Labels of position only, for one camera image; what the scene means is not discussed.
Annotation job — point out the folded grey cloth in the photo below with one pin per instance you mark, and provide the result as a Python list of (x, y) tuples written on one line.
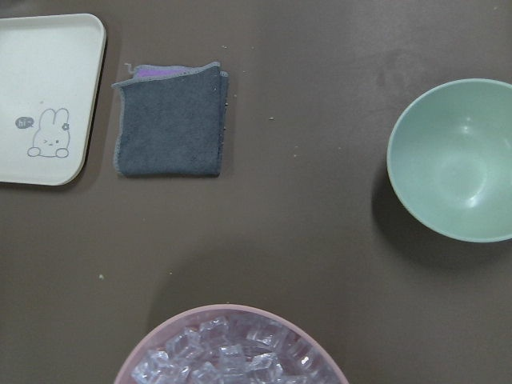
[(172, 121)]

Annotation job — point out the cream rabbit tray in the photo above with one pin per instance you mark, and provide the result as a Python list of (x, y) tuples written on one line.
[(50, 71)]

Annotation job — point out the mint green bowl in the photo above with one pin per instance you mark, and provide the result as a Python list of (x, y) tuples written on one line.
[(448, 159)]

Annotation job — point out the pink bowl of ice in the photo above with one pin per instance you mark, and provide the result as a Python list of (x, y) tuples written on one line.
[(228, 344)]

